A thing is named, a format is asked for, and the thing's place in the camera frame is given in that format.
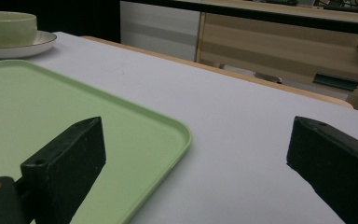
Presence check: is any light green plastic tray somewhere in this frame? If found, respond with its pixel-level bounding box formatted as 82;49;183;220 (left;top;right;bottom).
0;59;194;224

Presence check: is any white cabinet panel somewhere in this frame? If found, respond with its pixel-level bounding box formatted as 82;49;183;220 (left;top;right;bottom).
119;0;201;63

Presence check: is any pale green cup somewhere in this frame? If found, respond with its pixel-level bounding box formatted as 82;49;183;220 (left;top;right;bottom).
0;10;38;49

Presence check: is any white saucer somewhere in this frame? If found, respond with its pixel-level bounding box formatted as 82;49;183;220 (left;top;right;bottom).
0;30;58;60

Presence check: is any dark green flat bar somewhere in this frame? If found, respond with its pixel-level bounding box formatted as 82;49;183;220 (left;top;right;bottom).
312;72;358;92

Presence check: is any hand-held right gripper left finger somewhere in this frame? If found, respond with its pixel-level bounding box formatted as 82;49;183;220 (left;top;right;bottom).
20;116;107;224

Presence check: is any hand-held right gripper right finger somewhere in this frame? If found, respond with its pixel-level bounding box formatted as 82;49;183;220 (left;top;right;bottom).
285;116;358;224

